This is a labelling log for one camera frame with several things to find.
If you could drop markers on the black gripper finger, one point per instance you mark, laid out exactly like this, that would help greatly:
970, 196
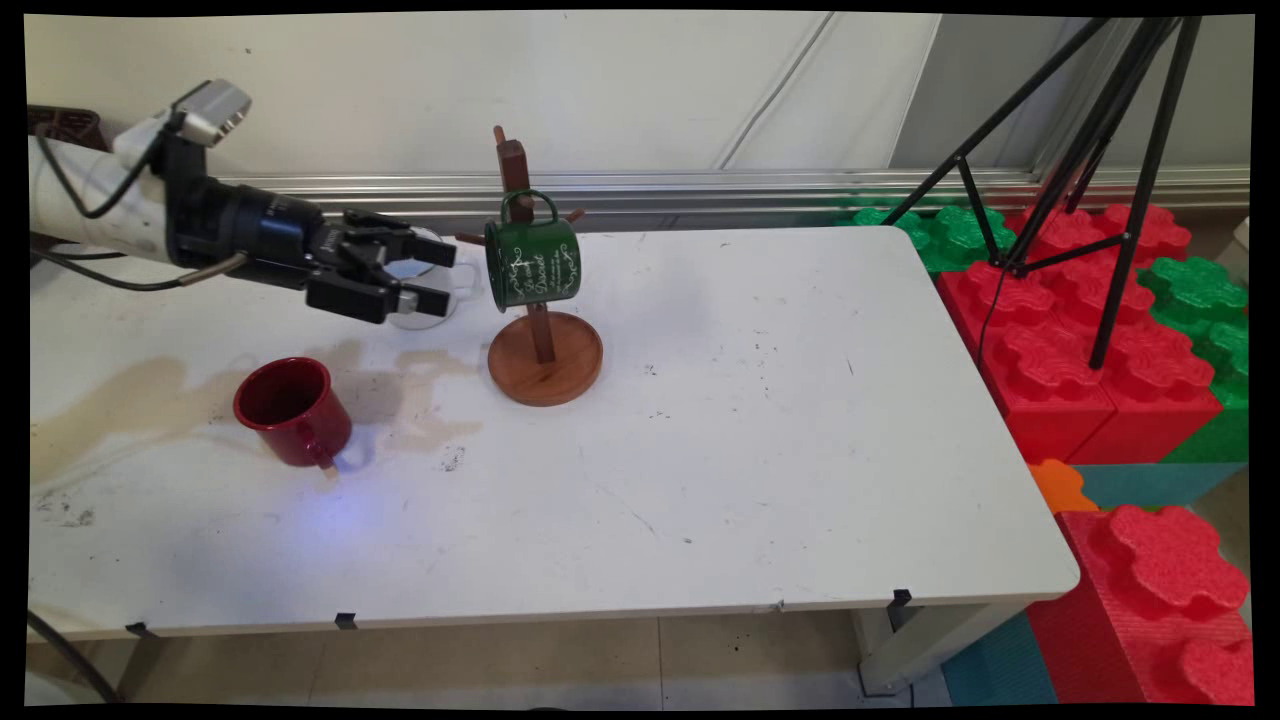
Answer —
400, 242
360, 295

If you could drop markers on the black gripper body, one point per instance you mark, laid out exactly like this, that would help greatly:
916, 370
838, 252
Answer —
250, 235

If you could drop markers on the green mug with white print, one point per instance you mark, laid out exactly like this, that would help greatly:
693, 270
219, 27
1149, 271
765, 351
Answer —
535, 265

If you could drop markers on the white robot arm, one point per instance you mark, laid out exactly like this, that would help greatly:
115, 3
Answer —
120, 215

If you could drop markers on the white enamel mug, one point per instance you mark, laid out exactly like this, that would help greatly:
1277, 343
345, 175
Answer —
412, 270

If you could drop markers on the red enamel mug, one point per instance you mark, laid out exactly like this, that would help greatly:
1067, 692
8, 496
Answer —
300, 420

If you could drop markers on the brown wooden mug tree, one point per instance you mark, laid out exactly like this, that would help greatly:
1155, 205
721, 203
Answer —
545, 372

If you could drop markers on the dark brown basket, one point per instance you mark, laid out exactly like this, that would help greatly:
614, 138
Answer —
70, 128

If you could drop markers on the black table clip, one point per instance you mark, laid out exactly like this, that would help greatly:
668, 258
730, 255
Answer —
346, 621
142, 630
901, 600

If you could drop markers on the green foam block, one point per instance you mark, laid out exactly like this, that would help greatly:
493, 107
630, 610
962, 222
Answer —
950, 235
1200, 300

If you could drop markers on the grey table leg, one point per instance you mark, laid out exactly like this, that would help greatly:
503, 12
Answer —
930, 645

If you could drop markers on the large red foam block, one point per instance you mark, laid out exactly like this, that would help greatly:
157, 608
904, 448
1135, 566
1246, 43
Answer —
1060, 380

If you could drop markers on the orange foam piece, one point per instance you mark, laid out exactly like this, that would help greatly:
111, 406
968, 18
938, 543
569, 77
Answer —
1058, 487

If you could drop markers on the black tripod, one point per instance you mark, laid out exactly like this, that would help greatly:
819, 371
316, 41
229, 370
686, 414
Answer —
1117, 290

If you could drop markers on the teal foam block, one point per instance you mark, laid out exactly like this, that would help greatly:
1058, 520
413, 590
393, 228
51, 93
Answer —
1000, 665

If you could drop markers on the teal foam mat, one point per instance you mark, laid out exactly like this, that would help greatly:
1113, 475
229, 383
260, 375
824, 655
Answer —
1150, 484

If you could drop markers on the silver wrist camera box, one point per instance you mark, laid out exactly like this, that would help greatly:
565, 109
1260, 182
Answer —
212, 110

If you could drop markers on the aluminium wall rail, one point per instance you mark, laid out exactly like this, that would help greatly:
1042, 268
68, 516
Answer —
700, 190

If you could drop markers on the white wall conduit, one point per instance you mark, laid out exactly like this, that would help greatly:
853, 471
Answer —
775, 90

